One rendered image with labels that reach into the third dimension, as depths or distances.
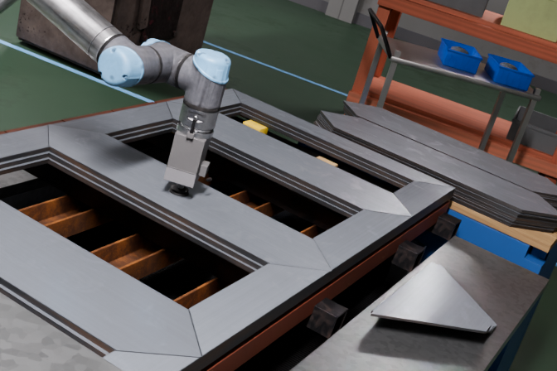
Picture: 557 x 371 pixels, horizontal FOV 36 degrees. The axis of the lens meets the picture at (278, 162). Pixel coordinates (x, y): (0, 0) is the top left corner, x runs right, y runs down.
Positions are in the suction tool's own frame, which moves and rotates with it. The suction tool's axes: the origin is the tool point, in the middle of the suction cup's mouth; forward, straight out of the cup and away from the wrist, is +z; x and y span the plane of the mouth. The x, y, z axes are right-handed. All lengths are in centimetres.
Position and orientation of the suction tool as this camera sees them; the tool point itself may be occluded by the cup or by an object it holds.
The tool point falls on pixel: (177, 197)
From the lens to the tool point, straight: 181.9
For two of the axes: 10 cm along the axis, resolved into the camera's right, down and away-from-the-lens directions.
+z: -2.7, 9.0, 3.4
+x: -9.6, -3.0, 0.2
